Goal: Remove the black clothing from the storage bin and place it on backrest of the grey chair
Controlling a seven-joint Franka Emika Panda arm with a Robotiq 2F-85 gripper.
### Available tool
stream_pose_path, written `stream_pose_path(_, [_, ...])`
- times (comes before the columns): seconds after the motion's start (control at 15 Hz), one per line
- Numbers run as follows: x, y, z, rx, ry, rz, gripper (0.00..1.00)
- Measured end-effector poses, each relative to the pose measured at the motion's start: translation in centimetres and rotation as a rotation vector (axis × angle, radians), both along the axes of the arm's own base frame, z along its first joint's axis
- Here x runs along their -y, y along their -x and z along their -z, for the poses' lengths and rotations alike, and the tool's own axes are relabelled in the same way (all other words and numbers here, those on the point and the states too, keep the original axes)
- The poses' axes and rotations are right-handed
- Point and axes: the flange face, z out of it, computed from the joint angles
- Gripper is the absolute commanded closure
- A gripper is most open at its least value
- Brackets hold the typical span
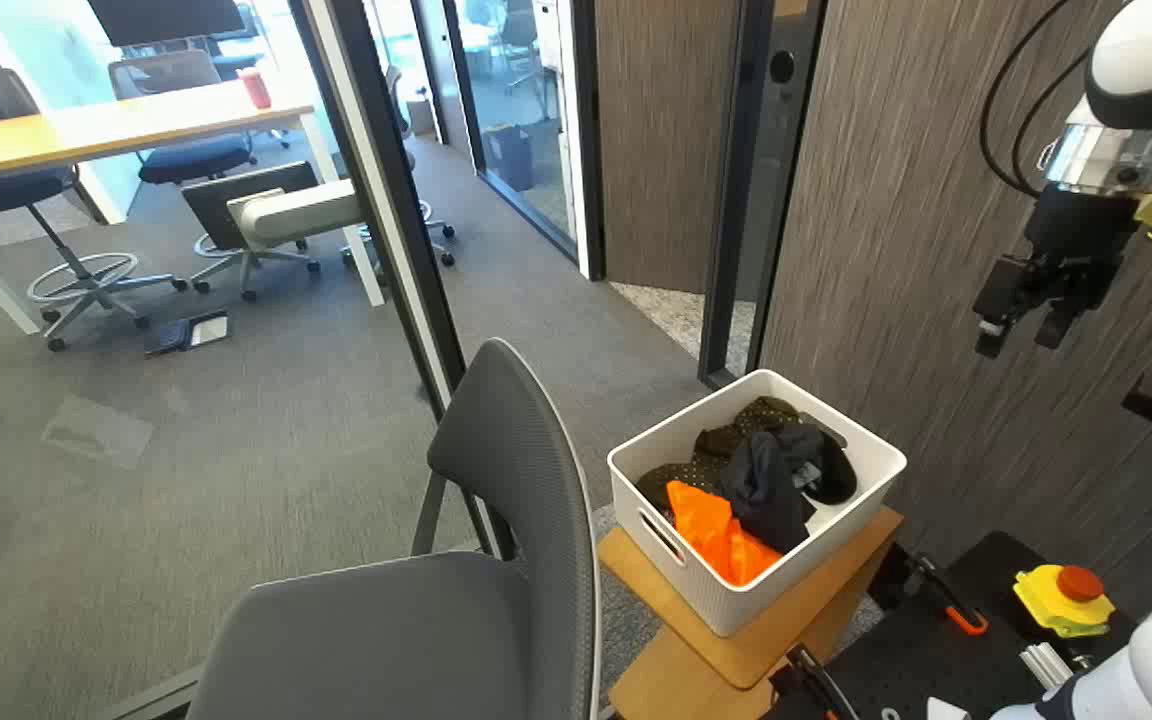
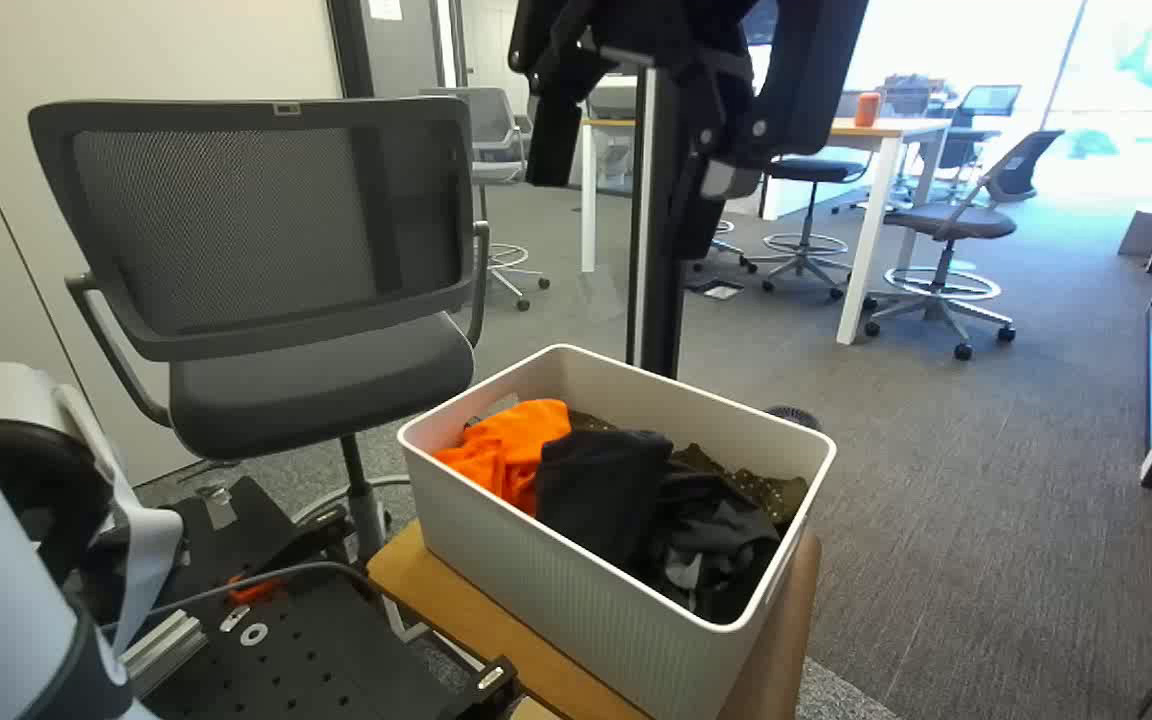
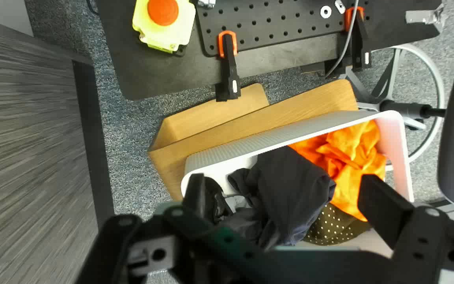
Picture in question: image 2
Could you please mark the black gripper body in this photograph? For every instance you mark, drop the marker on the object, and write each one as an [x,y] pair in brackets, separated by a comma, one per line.
[640,24]

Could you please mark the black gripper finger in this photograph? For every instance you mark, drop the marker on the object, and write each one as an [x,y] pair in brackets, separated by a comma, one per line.
[562,127]
[799,95]

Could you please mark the light grey office chair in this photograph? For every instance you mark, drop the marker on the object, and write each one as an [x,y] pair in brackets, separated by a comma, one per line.
[491,120]

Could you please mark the dark blue stool chair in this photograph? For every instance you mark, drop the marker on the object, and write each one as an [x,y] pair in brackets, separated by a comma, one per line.
[819,169]

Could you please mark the dark office chair with footring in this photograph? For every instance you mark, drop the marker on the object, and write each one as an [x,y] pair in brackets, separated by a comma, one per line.
[949,220]

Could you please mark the orange clothing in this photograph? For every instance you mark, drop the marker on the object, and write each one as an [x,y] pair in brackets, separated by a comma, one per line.
[508,444]

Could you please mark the grey mesh office chair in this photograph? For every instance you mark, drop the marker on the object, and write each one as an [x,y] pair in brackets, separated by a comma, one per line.
[202,226]

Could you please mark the white plastic storage bin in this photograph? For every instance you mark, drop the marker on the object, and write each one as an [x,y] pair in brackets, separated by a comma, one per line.
[562,587]

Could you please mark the grey and black clothing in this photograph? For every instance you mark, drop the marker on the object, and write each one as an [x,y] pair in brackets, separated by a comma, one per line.
[717,563]

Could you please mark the white boxy machine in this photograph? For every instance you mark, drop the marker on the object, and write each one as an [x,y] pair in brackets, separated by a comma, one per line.
[612,96]

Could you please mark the red orange cup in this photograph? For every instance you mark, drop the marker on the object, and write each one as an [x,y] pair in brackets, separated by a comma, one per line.
[866,108]

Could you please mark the wood top white leg table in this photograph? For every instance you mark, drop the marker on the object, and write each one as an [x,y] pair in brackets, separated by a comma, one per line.
[877,242]

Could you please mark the black vertical pillar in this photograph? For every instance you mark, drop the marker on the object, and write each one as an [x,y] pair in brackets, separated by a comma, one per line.
[656,264]

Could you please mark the computer monitor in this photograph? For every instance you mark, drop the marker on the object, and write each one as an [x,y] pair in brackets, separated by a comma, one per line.
[990,102]

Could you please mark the small black white floor item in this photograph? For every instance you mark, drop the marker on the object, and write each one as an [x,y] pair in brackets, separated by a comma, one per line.
[721,292]

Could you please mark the black round object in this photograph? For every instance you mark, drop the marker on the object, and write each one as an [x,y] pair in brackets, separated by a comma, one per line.
[799,417]

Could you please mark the light wooden stand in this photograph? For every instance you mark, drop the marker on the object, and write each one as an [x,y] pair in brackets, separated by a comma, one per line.
[451,602]

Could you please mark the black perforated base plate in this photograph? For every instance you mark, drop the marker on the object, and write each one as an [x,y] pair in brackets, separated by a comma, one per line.
[321,654]

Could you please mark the silver aluminium rail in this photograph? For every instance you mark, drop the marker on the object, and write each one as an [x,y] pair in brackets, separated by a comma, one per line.
[160,654]

